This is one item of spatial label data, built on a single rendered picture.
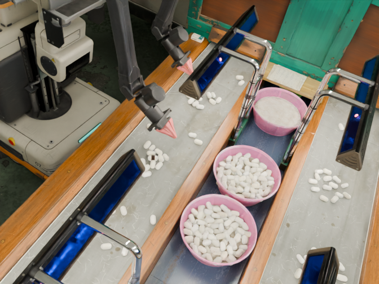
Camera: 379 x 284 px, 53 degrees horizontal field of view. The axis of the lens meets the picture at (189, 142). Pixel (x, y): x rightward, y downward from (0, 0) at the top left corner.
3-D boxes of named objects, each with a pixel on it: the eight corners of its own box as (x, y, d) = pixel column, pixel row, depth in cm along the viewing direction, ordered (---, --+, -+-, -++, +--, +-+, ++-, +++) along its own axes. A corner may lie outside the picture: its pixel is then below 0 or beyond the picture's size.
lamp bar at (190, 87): (177, 92, 131) (180, 75, 126) (241, 16, 171) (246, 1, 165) (198, 101, 129) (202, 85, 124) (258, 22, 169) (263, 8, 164)
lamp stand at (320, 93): (277, 168, 163) (318, 89, 129) (290, 139, 175) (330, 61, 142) (320, 188, 159) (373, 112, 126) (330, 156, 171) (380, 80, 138)
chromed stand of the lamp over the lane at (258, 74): (194, 130, 171) (212, 47, 138) (212, 105, 183) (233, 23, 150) (233, 147, 167) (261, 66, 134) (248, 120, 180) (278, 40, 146)
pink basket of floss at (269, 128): (259, 145, 170) (265, 130, 163) (238, 103, 187) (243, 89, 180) (311, 137, 178) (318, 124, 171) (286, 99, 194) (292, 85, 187)
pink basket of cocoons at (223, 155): (207, 208, 145) (211, 194, 138) (211, 154, 163) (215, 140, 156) (275, 218, 146) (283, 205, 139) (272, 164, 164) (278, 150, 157)
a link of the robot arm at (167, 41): (164, 36, 171) (157, 42, 168) (173, 30, 166) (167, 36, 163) (173, 48, 174) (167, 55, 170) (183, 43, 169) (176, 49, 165)
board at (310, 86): (257, 77, 188) (258, 75, 187) (267, 62, 198) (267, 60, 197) (321, 103, 181) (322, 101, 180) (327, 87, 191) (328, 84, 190)
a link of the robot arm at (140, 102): (137, 93, 141) (129, 102, 138) (148, 87, 136) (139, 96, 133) (150, 107, 143) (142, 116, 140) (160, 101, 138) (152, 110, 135)
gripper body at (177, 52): (192, 53, 173) (183, 39, 171) (182, 64, 167) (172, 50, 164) (183, 58, 178) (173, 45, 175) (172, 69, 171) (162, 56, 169)
